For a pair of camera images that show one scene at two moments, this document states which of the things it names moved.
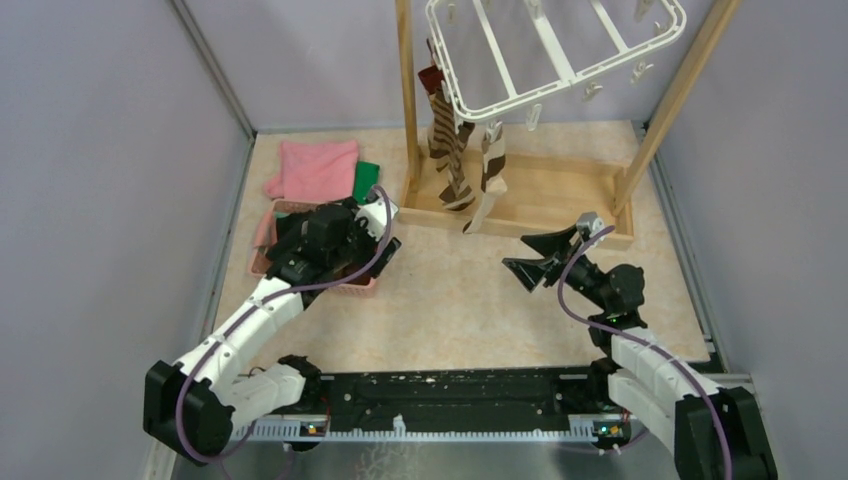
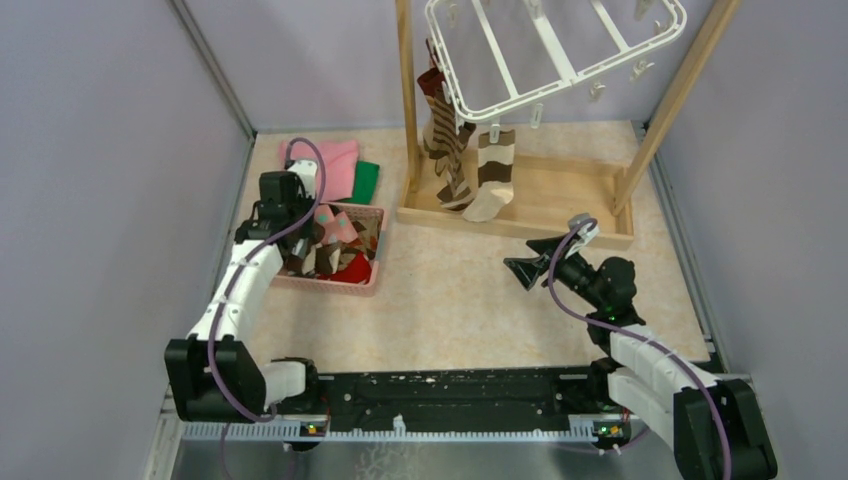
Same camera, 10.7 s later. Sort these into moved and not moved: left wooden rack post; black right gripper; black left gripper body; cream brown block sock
Moved: black left gripper body; cream brown block sock
Not moved: left wooden rack post; black right gripper
